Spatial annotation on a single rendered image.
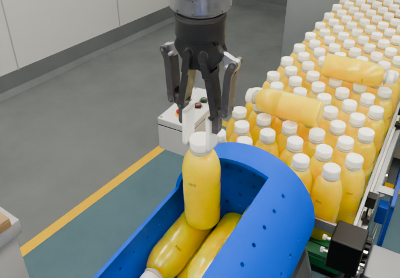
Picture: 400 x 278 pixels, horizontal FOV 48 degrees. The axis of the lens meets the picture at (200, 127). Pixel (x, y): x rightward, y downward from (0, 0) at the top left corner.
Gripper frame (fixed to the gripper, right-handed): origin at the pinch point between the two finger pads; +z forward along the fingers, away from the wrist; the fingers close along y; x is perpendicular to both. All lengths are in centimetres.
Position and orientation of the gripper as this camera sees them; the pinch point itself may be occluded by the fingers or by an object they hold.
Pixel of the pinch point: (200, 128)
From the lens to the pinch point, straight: 74.7
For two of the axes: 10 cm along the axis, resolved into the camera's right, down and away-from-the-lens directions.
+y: 8.7, 2.8, -4.1
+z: 0.0, 8.3, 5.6
